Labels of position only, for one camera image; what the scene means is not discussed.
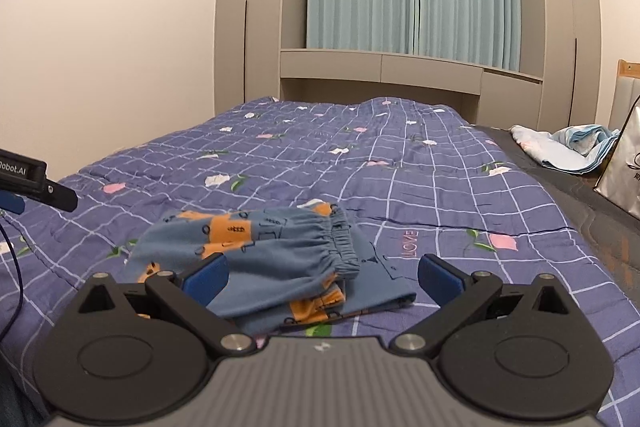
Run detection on blue pants with orange print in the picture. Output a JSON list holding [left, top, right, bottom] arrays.
[[122, 202, 418, 335]]

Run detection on purple checked floral blanket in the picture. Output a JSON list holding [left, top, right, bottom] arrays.
[[0, 96, 636, 427]]

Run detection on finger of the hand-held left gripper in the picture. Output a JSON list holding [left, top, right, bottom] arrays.
[[0, 191, 26, 216], [42, 177, 79, 213]]

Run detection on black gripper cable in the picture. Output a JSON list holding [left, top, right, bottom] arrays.
[[0, 209, 27, 348]]

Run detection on white paper bag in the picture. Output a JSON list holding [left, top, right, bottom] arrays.
[[593, 94, 640, 221]]

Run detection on dark grey bed sheet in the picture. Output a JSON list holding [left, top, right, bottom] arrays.
[[472, 124, 640, 308]]

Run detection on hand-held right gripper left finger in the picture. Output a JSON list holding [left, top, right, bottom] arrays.
[[65, 253, 256, 358]]

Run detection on light blue crumpled cloth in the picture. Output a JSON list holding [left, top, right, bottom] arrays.
[[510, 123, 622, 175]]

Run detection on person's dark clothing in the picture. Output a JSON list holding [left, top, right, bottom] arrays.
[[0, 347, 51, 427]]

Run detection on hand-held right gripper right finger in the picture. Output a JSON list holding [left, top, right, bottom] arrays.
[[390, 253, 581, 358]]

